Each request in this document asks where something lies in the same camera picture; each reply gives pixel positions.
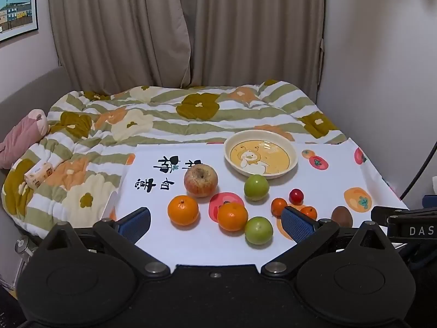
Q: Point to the floral striped blanket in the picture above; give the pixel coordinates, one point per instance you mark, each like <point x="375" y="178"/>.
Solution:
<point x="164" y="116"/>

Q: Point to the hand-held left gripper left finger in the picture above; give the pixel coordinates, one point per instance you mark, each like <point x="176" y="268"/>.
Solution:
<point x="137" y="220"/>

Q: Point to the metal tripod knob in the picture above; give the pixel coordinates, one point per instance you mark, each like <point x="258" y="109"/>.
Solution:
<point x="23" y="247"/>

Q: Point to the small tangerine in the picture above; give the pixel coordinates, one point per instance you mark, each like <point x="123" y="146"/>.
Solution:
<point x="278" y="206"/>
<point x="310" y="211"/>

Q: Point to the tissue pack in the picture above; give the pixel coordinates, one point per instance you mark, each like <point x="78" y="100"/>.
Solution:
<point x="39" y="175"/>

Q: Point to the brown kiwi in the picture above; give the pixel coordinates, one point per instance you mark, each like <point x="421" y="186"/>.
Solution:
<point x="342" y="216"/>

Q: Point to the red cherry tomato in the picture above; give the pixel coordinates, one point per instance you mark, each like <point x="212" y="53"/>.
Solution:
<point x="296" y="196"/>

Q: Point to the grey upholstered headboard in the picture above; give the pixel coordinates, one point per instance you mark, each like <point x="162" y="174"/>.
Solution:
<point x="30" y="88"/>

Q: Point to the framed wall poster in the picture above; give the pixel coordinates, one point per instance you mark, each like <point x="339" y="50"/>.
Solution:
<point x="17" y="10"/>

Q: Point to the beige curtain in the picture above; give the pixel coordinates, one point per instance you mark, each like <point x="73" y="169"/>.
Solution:
<point x="112" y="27"/>
<point x="259" y="27"/>

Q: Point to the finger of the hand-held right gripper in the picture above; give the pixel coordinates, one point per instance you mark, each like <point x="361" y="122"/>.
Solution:
<point x="379" y="213"/>

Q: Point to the green apple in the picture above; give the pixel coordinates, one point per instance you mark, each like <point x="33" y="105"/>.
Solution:
<point x="256" y="187"/>
<point x="258" y="230"/>

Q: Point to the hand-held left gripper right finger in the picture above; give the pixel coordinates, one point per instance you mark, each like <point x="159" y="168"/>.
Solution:
<point x="297" y="226"/>

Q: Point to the red apple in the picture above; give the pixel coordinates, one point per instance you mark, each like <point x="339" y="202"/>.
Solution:
<point x="200" y="180"/>

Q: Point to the pink plush pillow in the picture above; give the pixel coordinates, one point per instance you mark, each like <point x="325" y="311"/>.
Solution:
<point x="20" y="136"/>

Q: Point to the white fruit-print tablecloth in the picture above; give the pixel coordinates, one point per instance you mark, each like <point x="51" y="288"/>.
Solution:
<point x="160" y="164"/>

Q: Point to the cream bowl with bear print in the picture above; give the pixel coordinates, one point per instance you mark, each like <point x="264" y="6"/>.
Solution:
<point x="261" y="157"/>

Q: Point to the large orange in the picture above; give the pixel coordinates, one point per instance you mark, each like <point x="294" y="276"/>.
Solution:
<point x="233" y="216"/>
<point x="183" y="210"/>

